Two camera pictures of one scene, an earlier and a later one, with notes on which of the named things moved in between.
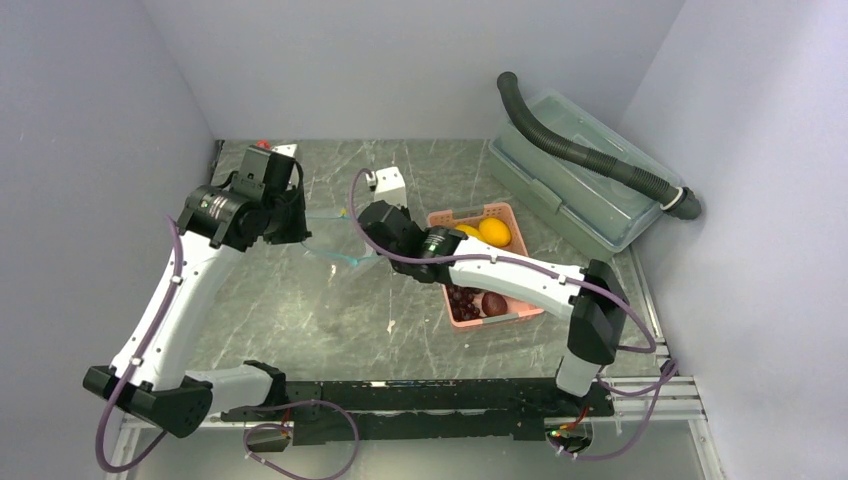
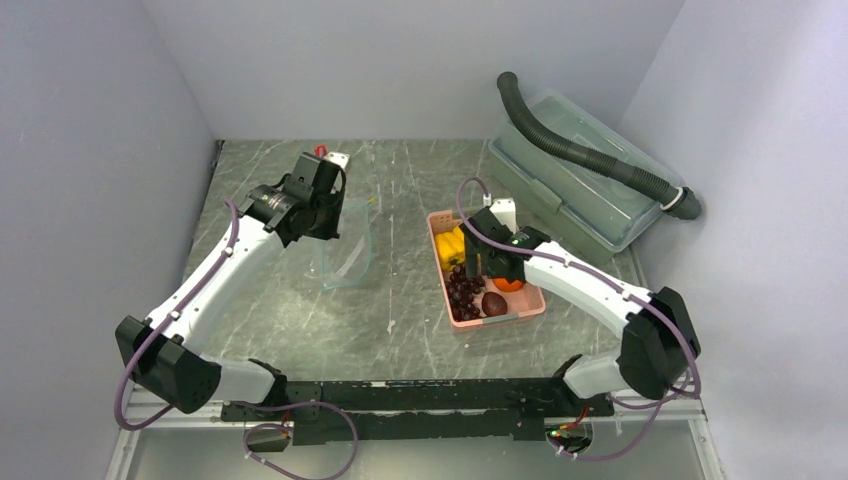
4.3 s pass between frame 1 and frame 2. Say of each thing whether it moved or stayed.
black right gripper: moved
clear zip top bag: moved
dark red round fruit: stayed
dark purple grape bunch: stayed
